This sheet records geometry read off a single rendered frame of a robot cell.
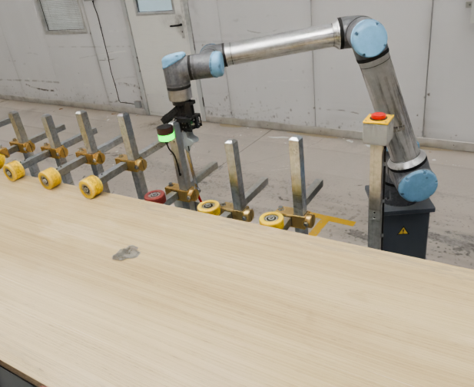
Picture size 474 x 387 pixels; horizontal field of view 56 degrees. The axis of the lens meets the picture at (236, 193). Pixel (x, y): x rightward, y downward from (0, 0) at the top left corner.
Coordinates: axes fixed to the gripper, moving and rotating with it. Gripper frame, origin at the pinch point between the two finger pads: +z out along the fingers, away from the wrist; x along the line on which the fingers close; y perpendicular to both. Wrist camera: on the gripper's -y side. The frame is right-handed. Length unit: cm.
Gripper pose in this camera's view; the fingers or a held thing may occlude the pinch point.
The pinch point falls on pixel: (186, 147)
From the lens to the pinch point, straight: 183.0
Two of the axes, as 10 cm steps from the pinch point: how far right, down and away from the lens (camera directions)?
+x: 5.0, -4.6, 7.3
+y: 8.5, 1.4, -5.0
